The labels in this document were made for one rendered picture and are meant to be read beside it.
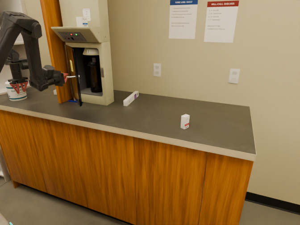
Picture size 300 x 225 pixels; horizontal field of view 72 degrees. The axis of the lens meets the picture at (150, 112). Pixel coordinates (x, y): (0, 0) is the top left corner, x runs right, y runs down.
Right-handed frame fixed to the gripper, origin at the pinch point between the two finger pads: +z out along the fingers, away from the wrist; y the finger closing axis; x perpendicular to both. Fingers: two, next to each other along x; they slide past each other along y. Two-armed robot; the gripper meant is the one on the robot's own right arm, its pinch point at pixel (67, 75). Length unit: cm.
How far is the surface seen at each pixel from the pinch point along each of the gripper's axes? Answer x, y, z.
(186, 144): -88, -28, -12
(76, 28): -7.8, 29.9, 6.2
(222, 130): -105, -26, 9
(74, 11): 1.3, 40.8, 17.5
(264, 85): -130, -9, 61
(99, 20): -18.0, 35.1, 17.5
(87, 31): -14.9, 28.1, 8.0
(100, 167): -27, -63, -9
